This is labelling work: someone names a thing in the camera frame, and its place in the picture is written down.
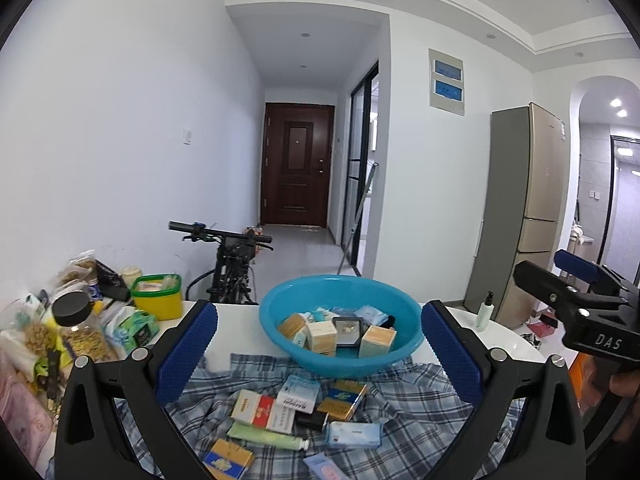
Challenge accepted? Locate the person's right hand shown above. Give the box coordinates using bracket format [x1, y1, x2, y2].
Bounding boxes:
[607, 372, 640, 443]

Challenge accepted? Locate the pink blue packet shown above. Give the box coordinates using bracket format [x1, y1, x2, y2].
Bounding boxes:
[302, 452, 351, 480]

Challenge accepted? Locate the black framed glass door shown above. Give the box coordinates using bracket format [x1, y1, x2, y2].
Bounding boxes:
[342, 60, 381, 267]

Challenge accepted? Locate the clear snack bag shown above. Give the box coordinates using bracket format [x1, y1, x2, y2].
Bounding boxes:
[0, 300, 56, 376]

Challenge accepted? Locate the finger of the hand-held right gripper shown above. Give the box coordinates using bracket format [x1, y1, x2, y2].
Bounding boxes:
[553, 249, 640, 302]
[513, 259, 630, 327]

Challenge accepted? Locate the wall electrical panel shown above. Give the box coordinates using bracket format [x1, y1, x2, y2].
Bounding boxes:
[428, 48, 466, 115]

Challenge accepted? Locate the cream cardboard box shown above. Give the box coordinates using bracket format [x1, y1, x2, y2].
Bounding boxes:
[306, 321, 337, 356]

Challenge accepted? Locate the white printed box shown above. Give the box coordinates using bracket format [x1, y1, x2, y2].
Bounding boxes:
[264, 400, 301, 433]

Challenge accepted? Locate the gold yellow box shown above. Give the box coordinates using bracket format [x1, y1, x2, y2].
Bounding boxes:
[202, 438, 256, 480]

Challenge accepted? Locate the white blue packet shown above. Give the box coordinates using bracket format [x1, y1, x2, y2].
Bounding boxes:
[325, 421, 383, 450]

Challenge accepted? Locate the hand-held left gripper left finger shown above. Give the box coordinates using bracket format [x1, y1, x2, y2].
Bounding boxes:
[52, 300, 219, 480]

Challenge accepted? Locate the metal mop pole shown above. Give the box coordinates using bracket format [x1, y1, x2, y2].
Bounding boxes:
[339, 162, 378, 273]

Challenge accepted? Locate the brown snack bag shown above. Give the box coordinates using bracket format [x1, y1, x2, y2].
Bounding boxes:
[54, 255, 98, 288]

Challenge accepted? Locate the yellow plastic container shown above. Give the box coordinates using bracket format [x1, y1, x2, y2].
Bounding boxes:
[130, 274, 183, 322]

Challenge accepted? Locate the pale green tube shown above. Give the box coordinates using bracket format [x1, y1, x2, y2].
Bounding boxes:
[227, 421, 308, 451]

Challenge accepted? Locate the orange plastic object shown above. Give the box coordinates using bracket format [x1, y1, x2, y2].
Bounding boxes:
[572, 350, 601, 411]

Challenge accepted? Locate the black bicycle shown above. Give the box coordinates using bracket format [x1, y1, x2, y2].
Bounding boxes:
[168, 220, 275, 306]

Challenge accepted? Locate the pink cloth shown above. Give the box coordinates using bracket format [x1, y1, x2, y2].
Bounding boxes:
[0, 350, 56, 471]

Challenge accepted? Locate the red white box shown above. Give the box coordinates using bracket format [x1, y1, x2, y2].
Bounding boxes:
[231, 390, 276, 423]

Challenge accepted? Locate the blue tissue packet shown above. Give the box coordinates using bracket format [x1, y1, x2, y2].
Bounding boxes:
[354, 305, 388, 328]

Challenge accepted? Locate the black pouch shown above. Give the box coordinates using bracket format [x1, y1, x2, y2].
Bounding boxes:
[94, 260, 132, 302]

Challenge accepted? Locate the black lidded cereal jar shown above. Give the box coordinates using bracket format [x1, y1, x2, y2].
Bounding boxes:
[51, 290, 113, 361]

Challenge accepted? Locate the white blue medicine box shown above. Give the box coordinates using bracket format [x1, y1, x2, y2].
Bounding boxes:
[276, 374, 321, 413]

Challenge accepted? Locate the grey gold refrigerator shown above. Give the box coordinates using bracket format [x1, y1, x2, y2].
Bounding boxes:
[462, 102, 571, 331]

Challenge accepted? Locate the blue plaid shirt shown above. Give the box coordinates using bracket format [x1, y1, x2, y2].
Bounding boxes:
[45, 352, 526, 480]

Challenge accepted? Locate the blue plastic basin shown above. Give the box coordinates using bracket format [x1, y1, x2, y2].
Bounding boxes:
[259, 275, 423, 380]

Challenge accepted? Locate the dark brown door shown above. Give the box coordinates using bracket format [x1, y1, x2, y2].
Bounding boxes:
[260, 102, 335, 228]

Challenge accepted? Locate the green lotion bottle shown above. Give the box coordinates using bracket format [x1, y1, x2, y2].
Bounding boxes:
[475, 291, 496, 332]

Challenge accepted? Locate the gold blue box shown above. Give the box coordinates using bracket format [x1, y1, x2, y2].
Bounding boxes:
[316, 380, 368, 422]

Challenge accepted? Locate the large orange faced box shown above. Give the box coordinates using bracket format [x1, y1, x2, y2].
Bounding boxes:
[359, 325, 397, 359]

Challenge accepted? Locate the small black case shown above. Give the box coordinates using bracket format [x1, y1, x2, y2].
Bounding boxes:
[295, 411, 330, 431]

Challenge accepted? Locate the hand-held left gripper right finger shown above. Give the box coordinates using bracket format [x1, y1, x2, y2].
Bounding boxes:
[421, 300, 586, 480]

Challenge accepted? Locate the green tissue packet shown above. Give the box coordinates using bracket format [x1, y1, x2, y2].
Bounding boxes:
[102, 307, 161, 356]

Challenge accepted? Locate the black framed display case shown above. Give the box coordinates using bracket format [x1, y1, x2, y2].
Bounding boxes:
[332, 316, 365, 348]

